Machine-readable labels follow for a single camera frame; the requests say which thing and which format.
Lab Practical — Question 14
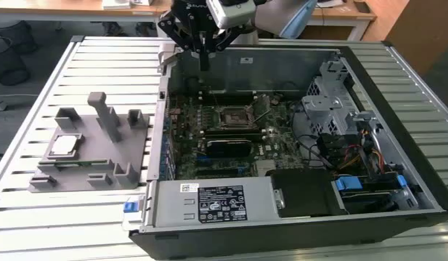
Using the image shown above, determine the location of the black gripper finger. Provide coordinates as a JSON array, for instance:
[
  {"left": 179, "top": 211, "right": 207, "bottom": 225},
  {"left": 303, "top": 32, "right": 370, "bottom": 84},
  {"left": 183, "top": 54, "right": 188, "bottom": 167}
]
[
  {"left": 156, "top": 10, "right": 206, "bottom": 71},
  {"left": 204, "top": 26, "right": 247, "bottom": 71}
]

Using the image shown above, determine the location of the metal socket cover frame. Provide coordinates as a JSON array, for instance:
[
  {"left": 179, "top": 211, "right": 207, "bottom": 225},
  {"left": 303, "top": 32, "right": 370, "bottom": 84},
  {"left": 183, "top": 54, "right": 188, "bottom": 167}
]
[{"left": 248, "top": 94, "right": 273, "bottom": 116}]

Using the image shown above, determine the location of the metal locking lever wire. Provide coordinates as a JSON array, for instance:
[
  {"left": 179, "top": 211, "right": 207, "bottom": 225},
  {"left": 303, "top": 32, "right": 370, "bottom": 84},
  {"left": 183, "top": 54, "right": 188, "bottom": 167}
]
[{"left": 251, "top": 107, "right": 271, "bottom": 123}]

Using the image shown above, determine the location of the silver square CPU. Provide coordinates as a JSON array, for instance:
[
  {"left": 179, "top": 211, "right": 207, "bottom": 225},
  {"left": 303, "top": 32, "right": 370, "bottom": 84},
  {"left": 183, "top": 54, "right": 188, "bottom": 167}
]
[{"left": 50, "top": 135, "right": 81, "bottom": 157}]

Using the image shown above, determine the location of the CPU socket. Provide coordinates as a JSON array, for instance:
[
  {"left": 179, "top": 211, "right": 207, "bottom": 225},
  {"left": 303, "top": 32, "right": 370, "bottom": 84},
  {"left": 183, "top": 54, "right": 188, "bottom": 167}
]
[{"left": 216, "top": 105, "right": 258, "bottom": 129}]

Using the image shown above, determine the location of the black RAM slot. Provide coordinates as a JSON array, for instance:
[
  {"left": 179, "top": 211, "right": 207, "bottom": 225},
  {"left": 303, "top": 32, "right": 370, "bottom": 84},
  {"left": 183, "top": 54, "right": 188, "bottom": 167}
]
[
  {"left": 204, "top": 129, "right": 263, "bottom": 134},
  {"left": 199, "top": 96, "right": 256, "bottom": 101},
  {"left": 199, "top": 93, "right": 256, "bottom": 98},
  {"left": 199, "top": 99, "right": 256, "bottom": 104},
  {"left": 199, "top": 90, "right": 256, "bottom": 95},
  {"left": 204, "top": 127, "right": 263, "bottom": 132},
  {"left": 204, "top": 132, "right": 263, "bottom": 137}
]

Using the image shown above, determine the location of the white cardboard box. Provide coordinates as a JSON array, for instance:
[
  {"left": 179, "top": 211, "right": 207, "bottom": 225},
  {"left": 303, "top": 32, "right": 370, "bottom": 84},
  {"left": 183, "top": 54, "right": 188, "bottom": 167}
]
[{"left": 101, "top": 0, "right": 132, "bottom": 10}]

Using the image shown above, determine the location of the wooden desk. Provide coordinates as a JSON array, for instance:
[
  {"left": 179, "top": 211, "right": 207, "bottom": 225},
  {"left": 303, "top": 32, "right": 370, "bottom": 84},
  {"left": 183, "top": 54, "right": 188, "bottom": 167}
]
[{"left": 0, "top": 0, "right": 377, "bottom": 36}]

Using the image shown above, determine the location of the silver metal drive cage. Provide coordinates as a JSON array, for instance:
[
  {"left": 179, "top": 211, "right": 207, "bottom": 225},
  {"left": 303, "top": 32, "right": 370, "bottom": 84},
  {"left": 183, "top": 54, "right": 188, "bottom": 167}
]
[{"left": 299, "top": 61, "right": 361, "bottom": 136}]

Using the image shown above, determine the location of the black graphics card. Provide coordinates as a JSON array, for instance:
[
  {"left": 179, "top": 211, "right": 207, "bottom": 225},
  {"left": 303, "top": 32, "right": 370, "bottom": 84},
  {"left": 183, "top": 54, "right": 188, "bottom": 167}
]
[{"left": 204, "top": 139, "right": 251, "bottom": 159}]

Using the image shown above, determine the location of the green motherboard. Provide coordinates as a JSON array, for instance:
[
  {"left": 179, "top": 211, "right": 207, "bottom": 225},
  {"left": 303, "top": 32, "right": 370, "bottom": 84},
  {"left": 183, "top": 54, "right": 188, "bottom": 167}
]
[{"left": 164, "top": 91, "right": 321, "bottom": 182}]

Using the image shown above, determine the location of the grey plastic parts rack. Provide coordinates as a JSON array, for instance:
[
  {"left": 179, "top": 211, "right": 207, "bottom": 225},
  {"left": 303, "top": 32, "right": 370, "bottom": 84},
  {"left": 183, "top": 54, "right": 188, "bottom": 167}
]
[{"left": 26, "top": 91, "right": 151, "bottom": 194}]

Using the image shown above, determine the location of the silver chipset heatsink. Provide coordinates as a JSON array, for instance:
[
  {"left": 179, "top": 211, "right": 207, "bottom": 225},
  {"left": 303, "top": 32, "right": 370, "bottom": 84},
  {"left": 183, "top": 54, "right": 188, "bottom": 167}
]
[{"left": 256, "top": 159, "right": 279, "bottom": 177}]

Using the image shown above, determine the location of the brown wooden cabinet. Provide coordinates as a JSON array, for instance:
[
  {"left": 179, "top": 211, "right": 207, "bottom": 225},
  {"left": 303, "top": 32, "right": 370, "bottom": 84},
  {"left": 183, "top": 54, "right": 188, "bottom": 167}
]
[{"left": 361, "top": 0, "right": 448, "bottom": 78}]

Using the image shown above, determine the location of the black plastic shroud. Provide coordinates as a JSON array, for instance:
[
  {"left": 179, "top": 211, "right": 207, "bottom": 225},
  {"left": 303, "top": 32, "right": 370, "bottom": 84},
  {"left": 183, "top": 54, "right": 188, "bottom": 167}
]
[{"left": 269, "top": 167, "right": 347, "bottom": 219}]

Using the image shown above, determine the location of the grey power supply unit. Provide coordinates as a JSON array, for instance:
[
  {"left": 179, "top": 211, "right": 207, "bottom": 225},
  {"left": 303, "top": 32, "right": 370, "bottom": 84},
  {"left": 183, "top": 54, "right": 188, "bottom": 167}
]
[{"left": 149, "top": 179, "right": 281, "bottom": 228}]

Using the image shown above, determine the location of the hard disk in blue carrier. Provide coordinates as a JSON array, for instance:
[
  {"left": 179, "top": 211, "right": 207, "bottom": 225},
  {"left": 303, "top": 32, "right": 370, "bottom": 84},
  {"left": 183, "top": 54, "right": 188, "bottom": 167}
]
[{"left": 334, "top": 175, "right": 408, "bottom": 214}]

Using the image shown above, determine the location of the blue case latch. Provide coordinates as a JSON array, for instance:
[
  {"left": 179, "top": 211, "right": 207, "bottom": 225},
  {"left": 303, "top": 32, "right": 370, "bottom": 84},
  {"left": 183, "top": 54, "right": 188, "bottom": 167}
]
[{"left": 123, "top": 196, "right": 141, "bottom": 213}]

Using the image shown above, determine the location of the black open PC case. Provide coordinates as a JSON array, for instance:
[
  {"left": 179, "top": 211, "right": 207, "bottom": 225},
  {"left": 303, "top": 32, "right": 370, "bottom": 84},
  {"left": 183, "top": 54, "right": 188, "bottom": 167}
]
[{"left": 127, "top": 40, "right": 448, "bottom": 260}]

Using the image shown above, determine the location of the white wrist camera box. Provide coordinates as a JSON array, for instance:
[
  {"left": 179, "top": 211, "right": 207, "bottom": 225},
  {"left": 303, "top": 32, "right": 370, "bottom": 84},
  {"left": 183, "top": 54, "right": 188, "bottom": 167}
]
[{"left": 207, "top": 0, "right": 256, "bottom": 29}]

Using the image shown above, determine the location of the red yellow wire bundle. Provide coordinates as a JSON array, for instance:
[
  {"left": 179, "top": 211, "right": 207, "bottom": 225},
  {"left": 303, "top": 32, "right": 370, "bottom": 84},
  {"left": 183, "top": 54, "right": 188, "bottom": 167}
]
[{"left": 339, "top": 129, "right": 388, "bottom": 175}]

